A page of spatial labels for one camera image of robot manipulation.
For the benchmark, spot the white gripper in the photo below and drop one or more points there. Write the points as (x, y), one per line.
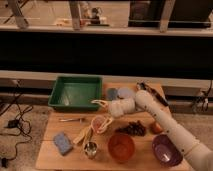
(117, 108)

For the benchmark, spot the red pepper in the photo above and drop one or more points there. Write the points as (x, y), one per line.
(97, 124)

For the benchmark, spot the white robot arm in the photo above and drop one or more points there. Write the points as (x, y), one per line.
(197, 154)

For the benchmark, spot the white paper cup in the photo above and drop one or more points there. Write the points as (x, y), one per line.
(103, 128)

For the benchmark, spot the metal cup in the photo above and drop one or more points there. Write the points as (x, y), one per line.
(90, 149)

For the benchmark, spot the dark blue cloth piece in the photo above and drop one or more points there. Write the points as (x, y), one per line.
(111, 94)

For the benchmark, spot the light blue cloth piece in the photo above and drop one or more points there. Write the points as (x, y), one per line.
(125, 92)

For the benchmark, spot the bunch of dark grapes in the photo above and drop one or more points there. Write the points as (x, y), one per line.
(133, 129)

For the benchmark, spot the banana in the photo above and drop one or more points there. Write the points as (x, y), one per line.
(84, 136)

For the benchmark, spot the green plastic tray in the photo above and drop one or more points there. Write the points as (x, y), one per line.
(75, 93)

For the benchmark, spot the orange bowl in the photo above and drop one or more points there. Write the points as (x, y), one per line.
(121, 147)

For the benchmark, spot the wooden board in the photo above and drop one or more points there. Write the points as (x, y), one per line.
(49, 158)

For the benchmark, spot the blue sponge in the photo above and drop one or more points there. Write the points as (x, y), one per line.
(63, 143)

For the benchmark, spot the peach apple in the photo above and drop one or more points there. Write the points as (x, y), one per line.
(155, 128)

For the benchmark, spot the purple bowl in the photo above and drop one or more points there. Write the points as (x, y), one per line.
(165, 151)

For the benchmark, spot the black handled tool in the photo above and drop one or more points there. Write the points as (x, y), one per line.
(154, 92)

